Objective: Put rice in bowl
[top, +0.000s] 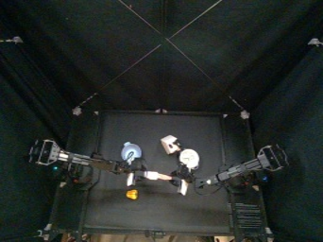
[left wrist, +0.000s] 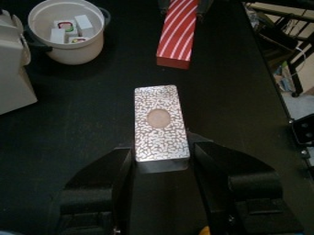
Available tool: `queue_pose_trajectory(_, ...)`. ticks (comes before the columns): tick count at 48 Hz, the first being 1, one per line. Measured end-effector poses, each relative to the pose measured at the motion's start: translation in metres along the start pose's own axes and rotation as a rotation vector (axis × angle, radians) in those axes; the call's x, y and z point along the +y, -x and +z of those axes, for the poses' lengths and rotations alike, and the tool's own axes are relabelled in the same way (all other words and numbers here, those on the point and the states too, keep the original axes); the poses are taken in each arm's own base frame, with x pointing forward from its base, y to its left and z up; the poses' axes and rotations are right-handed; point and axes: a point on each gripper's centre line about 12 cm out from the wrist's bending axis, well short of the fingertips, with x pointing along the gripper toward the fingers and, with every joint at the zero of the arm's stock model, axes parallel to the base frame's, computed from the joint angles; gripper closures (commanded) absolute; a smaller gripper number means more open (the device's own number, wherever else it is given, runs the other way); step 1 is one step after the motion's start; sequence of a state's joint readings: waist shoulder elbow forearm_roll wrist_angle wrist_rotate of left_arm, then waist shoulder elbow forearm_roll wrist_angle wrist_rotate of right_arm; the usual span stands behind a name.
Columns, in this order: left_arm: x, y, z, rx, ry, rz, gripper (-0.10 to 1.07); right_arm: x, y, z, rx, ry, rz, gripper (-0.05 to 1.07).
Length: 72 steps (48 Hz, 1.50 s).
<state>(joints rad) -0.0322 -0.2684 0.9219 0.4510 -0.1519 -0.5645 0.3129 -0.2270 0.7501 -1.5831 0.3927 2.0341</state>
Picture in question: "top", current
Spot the cream round bowl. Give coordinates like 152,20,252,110
177,148,201,170

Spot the silver table leg clamp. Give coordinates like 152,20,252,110
34,223,54,242
262,227,276,242

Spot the white toy with tan end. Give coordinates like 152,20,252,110
144,170,173,182

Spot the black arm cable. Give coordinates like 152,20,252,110
193,183,226,196

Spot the black table edge clamp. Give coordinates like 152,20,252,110
144,230,166,239

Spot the thin diagonal frame cord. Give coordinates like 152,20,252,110
77,0,224,109
116,0,245,112

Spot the white text label sticker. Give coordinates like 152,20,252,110
232,201,264,233

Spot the white boxy toy container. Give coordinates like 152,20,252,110
158,134,182,156

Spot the small yellow toy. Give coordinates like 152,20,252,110
125,189,140,200

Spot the light blue bowl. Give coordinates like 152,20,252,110
120,141,144,163

